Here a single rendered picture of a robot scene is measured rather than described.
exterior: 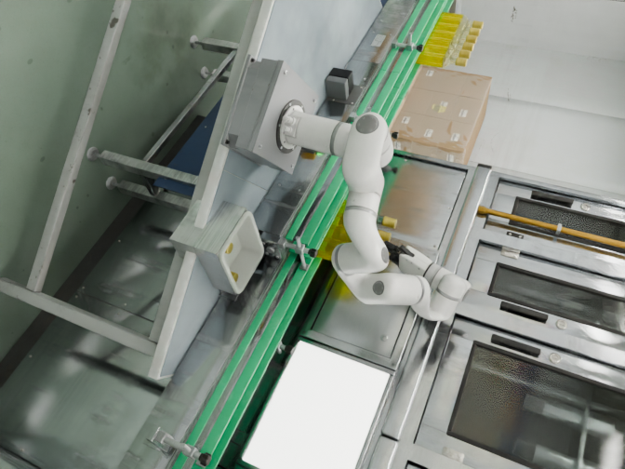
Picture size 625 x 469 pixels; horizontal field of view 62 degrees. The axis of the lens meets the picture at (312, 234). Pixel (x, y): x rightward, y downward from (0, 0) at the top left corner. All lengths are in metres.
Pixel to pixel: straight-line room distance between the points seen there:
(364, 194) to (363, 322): 0.57
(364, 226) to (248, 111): 0.44
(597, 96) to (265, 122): 6.37
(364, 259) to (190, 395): 0.63
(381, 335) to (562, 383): 0.56
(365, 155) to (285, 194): 0.51
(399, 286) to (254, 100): 0.62
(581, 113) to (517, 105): 0.73
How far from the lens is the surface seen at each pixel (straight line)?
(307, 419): 1.67
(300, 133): 1.48
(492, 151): 6.54
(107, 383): 1.94
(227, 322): 1.63
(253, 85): 1.47
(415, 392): 1.69
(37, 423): 2.00
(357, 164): 1.29
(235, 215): 1.49
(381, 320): 1.78
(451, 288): 1.57
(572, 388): 1.82
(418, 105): 5.89
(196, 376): 1.59
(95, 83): 1.90
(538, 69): 7.78
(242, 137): 1.44
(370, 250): 1.29
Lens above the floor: 1.51
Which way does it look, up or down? 19 degrees down
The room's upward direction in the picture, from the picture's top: 107 degrees clockwise
